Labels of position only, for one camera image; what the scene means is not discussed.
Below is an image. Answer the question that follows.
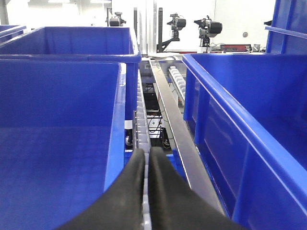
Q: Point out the black robot camera head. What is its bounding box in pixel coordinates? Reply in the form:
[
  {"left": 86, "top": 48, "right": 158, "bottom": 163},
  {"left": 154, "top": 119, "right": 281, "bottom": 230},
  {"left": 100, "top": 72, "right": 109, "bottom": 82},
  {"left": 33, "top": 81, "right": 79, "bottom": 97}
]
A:
[
  {"left": 194, "top": 15, "right": 223, "bottom": 47},
  {"left": 167, "top": 13, "right": 186, "bottom": 41}
]

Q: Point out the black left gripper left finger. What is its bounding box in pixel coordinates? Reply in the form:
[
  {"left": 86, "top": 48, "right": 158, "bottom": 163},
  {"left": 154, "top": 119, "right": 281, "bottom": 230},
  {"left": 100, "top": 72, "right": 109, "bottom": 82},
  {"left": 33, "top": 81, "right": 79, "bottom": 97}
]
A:
[{"left": 58, "top": 149, "right": 145, "bottom": 230}]

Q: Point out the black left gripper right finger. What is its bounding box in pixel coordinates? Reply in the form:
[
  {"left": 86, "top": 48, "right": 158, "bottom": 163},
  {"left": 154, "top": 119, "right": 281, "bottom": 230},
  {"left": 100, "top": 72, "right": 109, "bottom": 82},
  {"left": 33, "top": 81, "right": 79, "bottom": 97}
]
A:
[{"left": 148, "top": 147, "right": 244, "bottom": 230}]

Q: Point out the blue plastic bin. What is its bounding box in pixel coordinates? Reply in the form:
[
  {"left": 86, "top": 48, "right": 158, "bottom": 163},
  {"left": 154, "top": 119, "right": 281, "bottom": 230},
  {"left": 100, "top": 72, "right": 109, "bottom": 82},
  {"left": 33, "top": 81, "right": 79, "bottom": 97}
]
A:
[
  {"left": 183, "top": 54, "right": 307, "bottom": 230},
  {"left": 0, "top": 26, "right": 140, "bottom": 113},
  {"left": 0, "top": 54, "right": 142, "bottom": 230}
]

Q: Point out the steel roller rail divider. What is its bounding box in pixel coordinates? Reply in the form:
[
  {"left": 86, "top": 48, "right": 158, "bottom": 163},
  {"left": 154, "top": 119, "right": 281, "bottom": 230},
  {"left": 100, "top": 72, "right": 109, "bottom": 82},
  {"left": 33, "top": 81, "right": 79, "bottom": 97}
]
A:
[{"left": 149, "top": 60, "right": 226, "bottom": 216}]

